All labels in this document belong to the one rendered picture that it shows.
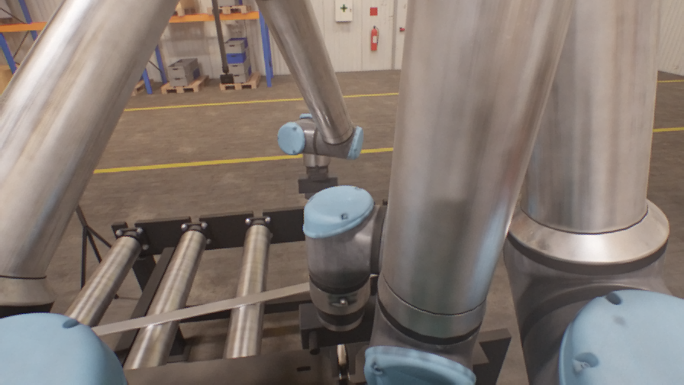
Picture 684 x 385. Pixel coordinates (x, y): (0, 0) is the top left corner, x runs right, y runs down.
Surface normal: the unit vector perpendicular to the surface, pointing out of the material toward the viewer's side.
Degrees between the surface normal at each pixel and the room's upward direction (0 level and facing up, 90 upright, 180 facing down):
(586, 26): 93
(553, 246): 55
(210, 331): 0
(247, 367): 0
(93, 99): 82
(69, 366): 5
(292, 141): 79
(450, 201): 90
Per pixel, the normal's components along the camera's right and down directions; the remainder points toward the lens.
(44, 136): 0.69, -0.06
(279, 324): -0.02, -0.89
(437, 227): -0.38, 0.43
